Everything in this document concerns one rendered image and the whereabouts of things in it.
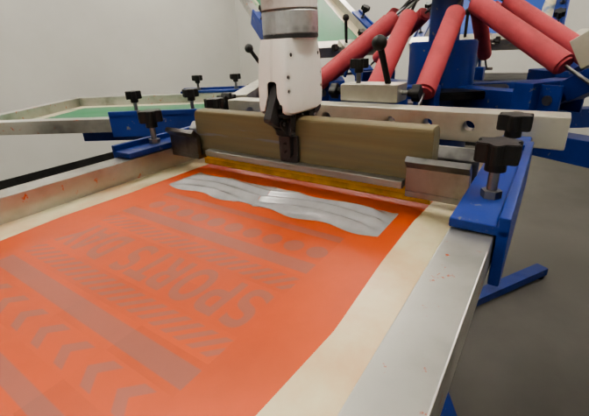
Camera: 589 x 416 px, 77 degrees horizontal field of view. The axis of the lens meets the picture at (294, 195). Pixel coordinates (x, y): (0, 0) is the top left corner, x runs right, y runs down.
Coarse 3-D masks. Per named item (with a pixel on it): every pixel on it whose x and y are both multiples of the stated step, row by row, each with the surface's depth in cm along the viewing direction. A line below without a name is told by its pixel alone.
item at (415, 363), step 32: (128, 160) 62; (160, 160) 67; (0, 192) 50; (32, 192) 51; (64, 192) 54; (96, 192) 58; (0, 224) 48; (448, 256) 30; (480, 256) 30; (416, 288) 27; (448, 288) 26; (480, 288) 31; (416, 320) 24; (448, 320) 23; (384, 352) 21; (416, 352) 21; (448, 352) 21; (384, 384) 19; (416, 384) 19; (448, 384) 22
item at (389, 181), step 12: (216, 156) 63; (228, 156) 61; (240, 156) 59; (252, 156) 59; (288, 168) 55; (300, 168) 54; (312, 168) 52; (324, 168) 52; (336, 168) 51; (360, 180) 49; (372, 180) 48; (384, 180) 47; (396, 180) 46
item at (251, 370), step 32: (320, 192) 54; (352, 192) 54; (320, 224) 44; (352, 256) 37; (384, 256) 37; (320, 288) 33; (352, 288) 33; (288, 320) 29; (320, 320) 29; (224, 352) 26; (256, 352) 26; (288, 352) 26; (192, 384) 24; (224, 384) 24; (256, 384) 24
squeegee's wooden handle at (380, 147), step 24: (216, 120) 62; (240, 120) 59; (312, 120) 51; (336, 120) 50; (360, 120) 49; (216, 144) 63; (240, 144) 60; (264, 144) 57; (312, 144) 52; (336, 144) 50; (360, 144) 48; (384, 144) 46; (408, 144) 45; (432, 144) 43; (360, 168) 49; (384, 168) 47
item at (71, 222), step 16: (176, 176) 64; (224, 176) 63; (240, 176) 62; (256, 176) 62; (272, 176) 62; (144, 192) 57; (160, 192) 57; (176, 192) 57; (192, 192) 56; (96, 208) 52; (112, 208) 52; (240, 208) 50; (48, 224) 48; (64, 224) 48; (80, 224) 47; (16, 240) 44; (32, 240) 44; (0, 256) 41
